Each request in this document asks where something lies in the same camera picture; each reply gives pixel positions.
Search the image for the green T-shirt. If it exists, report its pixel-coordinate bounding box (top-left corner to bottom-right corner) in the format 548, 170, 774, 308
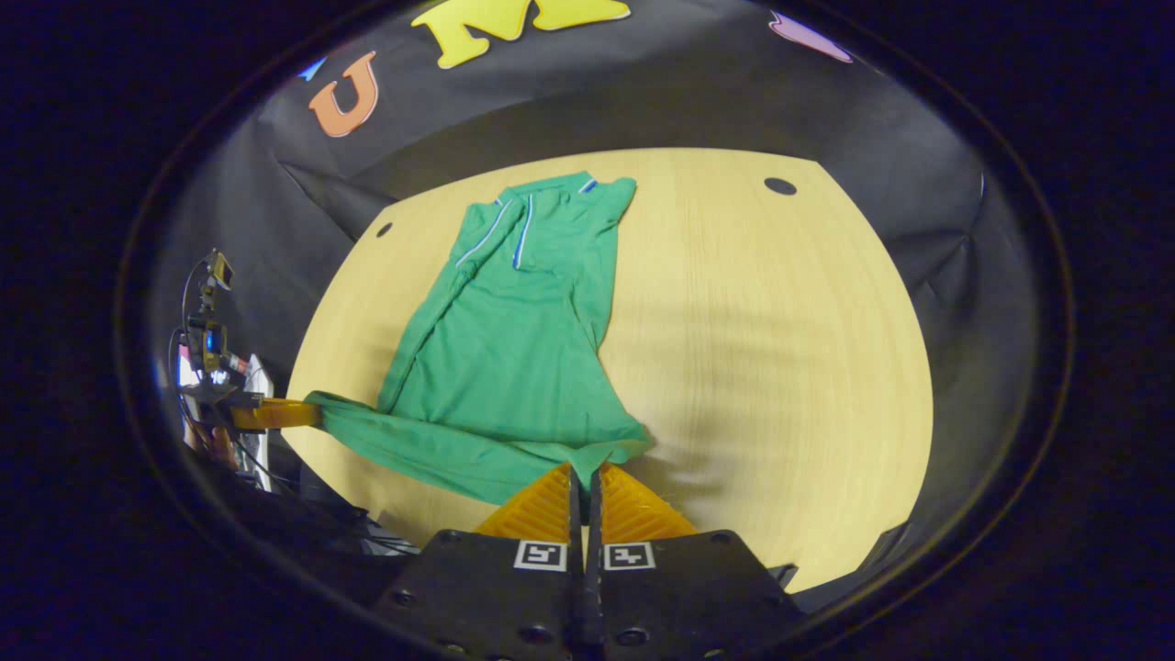
303, 171, 655, 506

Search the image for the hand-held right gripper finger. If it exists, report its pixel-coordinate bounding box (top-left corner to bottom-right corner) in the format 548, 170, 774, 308
585, 462, 809, 661
372, 462, 586, 661

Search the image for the black backdrop cloth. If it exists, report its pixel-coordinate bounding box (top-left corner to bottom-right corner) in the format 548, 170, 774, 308
147, 0, 1038, 607

